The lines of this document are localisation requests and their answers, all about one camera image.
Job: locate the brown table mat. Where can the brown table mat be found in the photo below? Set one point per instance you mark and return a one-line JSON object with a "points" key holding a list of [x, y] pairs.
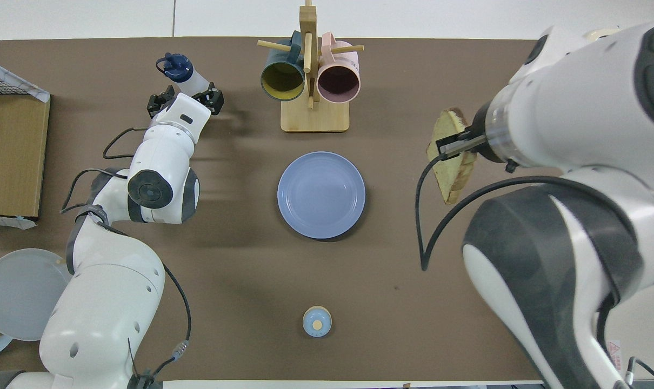
{"points": [[251, 270]]}

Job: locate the wooden mug tree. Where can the wooden mug tree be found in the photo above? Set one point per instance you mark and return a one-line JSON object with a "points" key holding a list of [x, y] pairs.
{"points": [[315, 116]]}

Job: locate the teal mug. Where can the teal mug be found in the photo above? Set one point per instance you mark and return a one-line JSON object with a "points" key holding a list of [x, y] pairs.
{"points": [[282, 81]]}

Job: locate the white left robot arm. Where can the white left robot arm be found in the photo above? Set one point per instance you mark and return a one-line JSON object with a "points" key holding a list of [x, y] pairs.
{"points": [[111, 302]]}

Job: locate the wooden two-tier shelf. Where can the wooden two-tier shelf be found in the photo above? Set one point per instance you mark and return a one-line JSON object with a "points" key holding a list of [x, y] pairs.
{"points": [[13, 156]]}

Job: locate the pink ribbed mug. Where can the pink ribbed mug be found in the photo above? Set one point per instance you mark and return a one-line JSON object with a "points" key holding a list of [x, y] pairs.
{"points": [[338, 81]]}

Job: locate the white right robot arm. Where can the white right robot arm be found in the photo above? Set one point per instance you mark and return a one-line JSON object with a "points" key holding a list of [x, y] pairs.
{"points": [[575, 108]]}

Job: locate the blue call bell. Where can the blue call bell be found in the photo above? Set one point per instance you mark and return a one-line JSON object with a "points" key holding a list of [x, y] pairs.
{"points": [[317, 321]]}

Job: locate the blue round plate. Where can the blue round plate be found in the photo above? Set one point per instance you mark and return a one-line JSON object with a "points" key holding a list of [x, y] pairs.
{"points": [[321, 194]]}

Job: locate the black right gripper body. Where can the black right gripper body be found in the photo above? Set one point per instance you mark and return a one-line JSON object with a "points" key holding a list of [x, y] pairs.
{"points": [[486, 135]]}

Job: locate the toasted bread slice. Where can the toasted bread slice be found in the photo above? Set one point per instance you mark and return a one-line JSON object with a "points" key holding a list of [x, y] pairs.
{"points": [[456, 178]]}

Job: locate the grey-blue plate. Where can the grey-blue plate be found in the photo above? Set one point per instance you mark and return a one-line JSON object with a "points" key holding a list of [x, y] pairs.
{"points": [[24, 297]]}

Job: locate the white seasoning bottle navy cap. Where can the white seasoning bottle navy cap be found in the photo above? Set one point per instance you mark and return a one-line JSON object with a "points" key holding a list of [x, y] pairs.
{"points": [[189, 78]]}

